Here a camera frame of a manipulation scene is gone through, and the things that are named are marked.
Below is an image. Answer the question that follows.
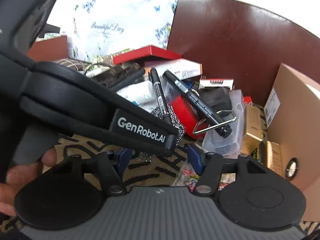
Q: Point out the brown striped glasses case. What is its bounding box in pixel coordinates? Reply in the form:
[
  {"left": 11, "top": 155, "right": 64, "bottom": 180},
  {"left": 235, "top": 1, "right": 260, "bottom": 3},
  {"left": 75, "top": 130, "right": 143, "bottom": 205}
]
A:
[{"left": 52, "top": 57, "right": 92, "bottom": 72}]

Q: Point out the person's left hand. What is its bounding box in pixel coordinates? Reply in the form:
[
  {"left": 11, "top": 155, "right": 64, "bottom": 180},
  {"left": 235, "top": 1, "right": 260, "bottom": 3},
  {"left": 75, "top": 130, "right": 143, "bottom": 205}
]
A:
[{"left": 0, "top": 148, "right": 58, "bottom": 217}]

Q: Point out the black pouch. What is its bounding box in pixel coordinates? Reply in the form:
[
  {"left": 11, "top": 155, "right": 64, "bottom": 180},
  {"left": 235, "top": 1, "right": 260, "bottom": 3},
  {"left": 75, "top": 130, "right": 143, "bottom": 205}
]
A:
[{"left": 200, "top": 87, "right": 233, "bottom": 111}]

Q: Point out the red tape roll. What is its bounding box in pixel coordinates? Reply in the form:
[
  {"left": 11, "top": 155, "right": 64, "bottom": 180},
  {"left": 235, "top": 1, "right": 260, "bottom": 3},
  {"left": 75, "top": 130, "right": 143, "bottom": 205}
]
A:
[{"left": 168, "top": 96, "right": 207, "bottom": 141}]

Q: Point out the letter-print cloth desktop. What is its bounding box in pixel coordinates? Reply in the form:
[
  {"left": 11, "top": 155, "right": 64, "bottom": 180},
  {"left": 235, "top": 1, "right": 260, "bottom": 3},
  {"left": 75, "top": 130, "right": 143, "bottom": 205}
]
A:
[{"left": 0, "top": 132, "right": 320, "bottom": 240}]

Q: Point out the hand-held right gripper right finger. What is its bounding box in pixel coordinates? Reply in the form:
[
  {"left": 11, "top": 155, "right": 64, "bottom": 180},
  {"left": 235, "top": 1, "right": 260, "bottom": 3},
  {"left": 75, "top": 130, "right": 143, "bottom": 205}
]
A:
[{"left": 187, "top": 144, "right": 268, "bottom": 197}]

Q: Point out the small black box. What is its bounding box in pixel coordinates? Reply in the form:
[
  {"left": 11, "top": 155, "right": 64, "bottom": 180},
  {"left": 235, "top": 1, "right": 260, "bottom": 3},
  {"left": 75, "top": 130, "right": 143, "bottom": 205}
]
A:
[{"left": 43, "top": 24, "right": 61, "bottom": 40}]

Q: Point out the steel wool scourer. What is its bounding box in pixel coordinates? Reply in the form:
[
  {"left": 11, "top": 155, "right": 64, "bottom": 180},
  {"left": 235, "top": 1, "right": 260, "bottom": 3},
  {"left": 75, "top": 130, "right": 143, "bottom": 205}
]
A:
[{"left": 135, "top": 106, "right": 186, "bottom": 163}]

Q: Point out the clear plastic case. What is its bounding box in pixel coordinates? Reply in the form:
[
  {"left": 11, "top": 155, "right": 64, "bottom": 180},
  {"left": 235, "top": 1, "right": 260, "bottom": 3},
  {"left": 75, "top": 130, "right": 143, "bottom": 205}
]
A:
[{"left": 194, "top": 89, "right": 245, "bottom": 159}]

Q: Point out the long red box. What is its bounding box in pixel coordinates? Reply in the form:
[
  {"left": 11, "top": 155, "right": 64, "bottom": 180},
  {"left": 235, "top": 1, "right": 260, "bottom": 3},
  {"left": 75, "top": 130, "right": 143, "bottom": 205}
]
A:
[{"left": 112, "top": 45, "right": 182, "bottom": 66}]

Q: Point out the dark brown wooden board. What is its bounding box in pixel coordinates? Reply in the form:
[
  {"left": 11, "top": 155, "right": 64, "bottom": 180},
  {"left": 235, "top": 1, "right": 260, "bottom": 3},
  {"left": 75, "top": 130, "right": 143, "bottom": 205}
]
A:
[{"left": 166, "top": 0, "right": 320, "bottom": 106}]

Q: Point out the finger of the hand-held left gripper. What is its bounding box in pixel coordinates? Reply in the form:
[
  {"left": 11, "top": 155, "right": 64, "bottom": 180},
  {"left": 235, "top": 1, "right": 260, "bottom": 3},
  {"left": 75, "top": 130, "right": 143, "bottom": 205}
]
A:
[{"left": 21, "top": 96, "right": 179, "bottom": 156}]

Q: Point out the metal wire clip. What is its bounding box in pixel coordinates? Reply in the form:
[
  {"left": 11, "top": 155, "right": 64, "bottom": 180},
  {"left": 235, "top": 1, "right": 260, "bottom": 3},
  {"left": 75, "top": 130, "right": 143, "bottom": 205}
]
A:
[{"left": 192, "top": 109, "right": 237, "bottom": 134}]

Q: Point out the white medicine box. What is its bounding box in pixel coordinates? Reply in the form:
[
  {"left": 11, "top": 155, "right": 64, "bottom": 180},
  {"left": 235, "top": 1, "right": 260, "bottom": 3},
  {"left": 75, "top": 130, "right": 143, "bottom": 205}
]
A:
[{"left": 144, "top": 58, "right": 203, "bottom": 81}]

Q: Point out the brown cardboard box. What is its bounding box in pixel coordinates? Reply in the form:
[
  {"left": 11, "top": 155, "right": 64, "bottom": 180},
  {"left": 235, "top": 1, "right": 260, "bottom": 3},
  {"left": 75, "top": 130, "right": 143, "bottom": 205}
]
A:
[{"left": 263, "top": 62, "right": 320, "bottom": 223}]

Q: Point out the white floral plastic bag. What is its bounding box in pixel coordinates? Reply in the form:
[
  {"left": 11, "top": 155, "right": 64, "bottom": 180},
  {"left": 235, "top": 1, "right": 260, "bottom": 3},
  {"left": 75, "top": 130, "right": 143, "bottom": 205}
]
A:
[{"left": 71, "top": 0, "right": 179, "bottom": 61}]

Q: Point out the reddish brown open box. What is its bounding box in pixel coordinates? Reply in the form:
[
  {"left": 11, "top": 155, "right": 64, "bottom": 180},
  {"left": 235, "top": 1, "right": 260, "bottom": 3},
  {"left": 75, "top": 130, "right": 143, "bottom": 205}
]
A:
[{"left": 26, "top": 35, "right": 69, "bottom": 62}]

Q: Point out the white cream tube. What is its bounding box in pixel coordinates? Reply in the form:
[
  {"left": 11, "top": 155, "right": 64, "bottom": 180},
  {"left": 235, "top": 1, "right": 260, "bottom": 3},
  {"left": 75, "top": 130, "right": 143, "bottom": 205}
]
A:
[{"left": 117, "top": 80, "right": 154, "bottom": 106}]

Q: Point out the red and white cigarette pack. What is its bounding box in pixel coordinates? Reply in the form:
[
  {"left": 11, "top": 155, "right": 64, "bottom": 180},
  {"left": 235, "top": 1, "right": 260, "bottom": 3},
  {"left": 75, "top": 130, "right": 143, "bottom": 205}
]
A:
[{"left": 199, "top": 78, "right": 234, "bottom": 90}]

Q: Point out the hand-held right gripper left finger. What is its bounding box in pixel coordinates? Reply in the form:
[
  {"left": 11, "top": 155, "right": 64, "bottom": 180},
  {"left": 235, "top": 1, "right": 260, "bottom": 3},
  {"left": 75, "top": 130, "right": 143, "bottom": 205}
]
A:
[{"left": 54, "top": 147, "right": 132, "bottom": 197}]

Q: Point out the thick black marker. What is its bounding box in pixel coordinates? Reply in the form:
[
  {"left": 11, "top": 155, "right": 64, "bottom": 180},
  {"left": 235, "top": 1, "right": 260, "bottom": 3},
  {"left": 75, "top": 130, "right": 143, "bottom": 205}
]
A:
[{"left": 162, "top": 70, "right": 232, "bottom": 138}]

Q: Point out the thin black pen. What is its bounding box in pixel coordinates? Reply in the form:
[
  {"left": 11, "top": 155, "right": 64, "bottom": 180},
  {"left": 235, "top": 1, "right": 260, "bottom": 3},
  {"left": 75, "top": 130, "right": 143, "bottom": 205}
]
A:
[{"left": 149, "top": 68, "right": 172, "bottom": 126}]

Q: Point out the gold box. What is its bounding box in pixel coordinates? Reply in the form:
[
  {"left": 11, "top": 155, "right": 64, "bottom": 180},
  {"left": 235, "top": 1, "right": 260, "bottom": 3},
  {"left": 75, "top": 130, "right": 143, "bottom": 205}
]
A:
[
  {"left": 241, "top": 104, "right": 265, "bottom": 156},
  {"left": 259, "top": 140, "right": 283, "bottom": 171}
]

